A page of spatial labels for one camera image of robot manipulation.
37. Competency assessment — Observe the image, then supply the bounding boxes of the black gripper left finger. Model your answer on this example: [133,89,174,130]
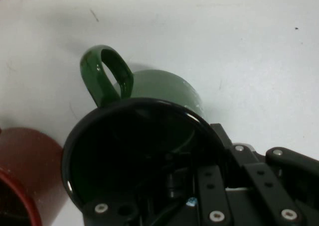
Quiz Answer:
[82,165,235,226]

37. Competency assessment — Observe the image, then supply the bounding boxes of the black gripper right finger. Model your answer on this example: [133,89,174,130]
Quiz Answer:
[210,123,319,226]

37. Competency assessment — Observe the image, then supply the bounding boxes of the green enamel mug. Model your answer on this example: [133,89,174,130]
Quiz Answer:
[62,44,234,213]

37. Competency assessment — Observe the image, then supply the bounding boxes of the red enamel mug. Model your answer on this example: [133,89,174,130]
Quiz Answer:
[0,127,73,226]

